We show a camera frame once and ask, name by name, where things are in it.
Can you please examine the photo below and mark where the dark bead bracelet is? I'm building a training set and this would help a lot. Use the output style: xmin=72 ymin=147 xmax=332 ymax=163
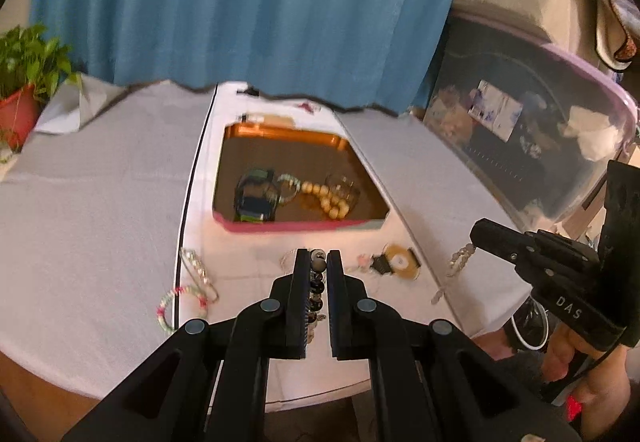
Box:
xmin=309 ymin=248 xmax=328 ymax=338

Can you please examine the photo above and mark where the black wrist watch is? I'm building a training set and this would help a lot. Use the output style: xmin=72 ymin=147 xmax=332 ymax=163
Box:
xmin=234 ymin=167 xmax=281 ymax=225

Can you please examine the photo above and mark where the round white-rimmed black object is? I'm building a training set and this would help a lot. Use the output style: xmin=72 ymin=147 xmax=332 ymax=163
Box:
xmin=502 ymin=297 xmax=551 ymax=350

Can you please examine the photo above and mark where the copper tray with pink rim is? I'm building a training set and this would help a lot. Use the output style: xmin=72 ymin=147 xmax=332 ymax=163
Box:
xmin=212 ymin=122 xmax=392 ymax=237

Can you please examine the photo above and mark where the pink green bead bracelet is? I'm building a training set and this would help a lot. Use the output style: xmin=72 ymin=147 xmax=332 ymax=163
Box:
xmin=156 ymin=286 xmax=210 ymax=334

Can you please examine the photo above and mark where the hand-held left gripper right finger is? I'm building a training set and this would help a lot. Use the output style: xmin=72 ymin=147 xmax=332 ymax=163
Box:
xmin=326 ymin=249 xmax=583 ymax=442

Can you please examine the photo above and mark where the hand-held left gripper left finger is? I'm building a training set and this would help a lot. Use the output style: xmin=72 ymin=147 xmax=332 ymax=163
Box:
xmin=60 ymin=248 xmax=313 ymax=442

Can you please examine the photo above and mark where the person's right hand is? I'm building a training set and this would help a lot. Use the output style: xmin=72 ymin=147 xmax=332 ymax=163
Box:
xmin=542 ymin=322 xmax=632 ymax=440

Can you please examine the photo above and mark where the white label card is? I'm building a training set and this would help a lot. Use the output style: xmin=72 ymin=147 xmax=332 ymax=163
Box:
xmin=467 ymin=79 xmax=525 ymax=143

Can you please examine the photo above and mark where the white crumpled cloth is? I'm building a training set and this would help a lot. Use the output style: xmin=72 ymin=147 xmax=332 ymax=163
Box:
xmin=565 ymin=104 xmax=626 ymax=163

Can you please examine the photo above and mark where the clear glass bangle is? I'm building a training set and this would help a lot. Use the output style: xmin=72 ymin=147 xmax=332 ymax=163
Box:
xmin=325 ymin=174 xmax=361 ymax=210

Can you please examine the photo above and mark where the grey tablecloth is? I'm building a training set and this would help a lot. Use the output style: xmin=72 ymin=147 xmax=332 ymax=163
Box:
xmin=0 ymin=74 xmax=533 ymax=400

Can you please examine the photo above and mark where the blue curtain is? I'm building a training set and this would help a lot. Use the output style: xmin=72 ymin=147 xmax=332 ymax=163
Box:
xmin=27 ymin=0 xmax=476 ymax=117

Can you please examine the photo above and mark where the white lamp-print table runner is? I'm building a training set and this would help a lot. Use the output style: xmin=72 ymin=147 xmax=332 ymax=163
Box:
xmin=175 ymin=80 xmax=453 ymax=415

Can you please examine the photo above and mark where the red floral blanket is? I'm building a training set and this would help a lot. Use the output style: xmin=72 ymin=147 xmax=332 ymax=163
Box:
xmin=565 ymin=394 xmax=586 ymax=423

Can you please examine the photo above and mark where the clear crystal bracelet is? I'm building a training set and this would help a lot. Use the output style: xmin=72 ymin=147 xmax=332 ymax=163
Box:
xmin=430 ymin=243 xmax=476 ymax=307

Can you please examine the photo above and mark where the green white bead bracelet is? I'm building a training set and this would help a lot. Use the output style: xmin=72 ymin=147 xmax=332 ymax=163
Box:
xmin=275 ymin=173 xmax=303 ymax=205

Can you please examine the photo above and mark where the clear storage bin purple lid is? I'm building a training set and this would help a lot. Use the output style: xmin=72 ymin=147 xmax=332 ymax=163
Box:
xmin=422 ymin=10 xmax=640 ymax=233

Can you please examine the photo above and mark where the green plant in red pot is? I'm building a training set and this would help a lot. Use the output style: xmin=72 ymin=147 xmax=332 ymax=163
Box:
xmin=0 ymin=24 xmax=83 ymax=157

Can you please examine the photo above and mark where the beige wooden bead bracelet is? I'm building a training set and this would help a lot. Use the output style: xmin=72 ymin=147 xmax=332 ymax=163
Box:
xmin=299 ymin=179 xmax=353 ymax=221

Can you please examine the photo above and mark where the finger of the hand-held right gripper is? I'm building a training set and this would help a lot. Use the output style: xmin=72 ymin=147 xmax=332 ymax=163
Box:
xmin=469 ymin=218 xmax=538 ymax=273

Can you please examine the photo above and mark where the silver chain bracelet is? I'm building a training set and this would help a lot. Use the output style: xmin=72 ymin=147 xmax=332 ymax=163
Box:
xmin=179 ymin=248 xmax=221 ymax=301

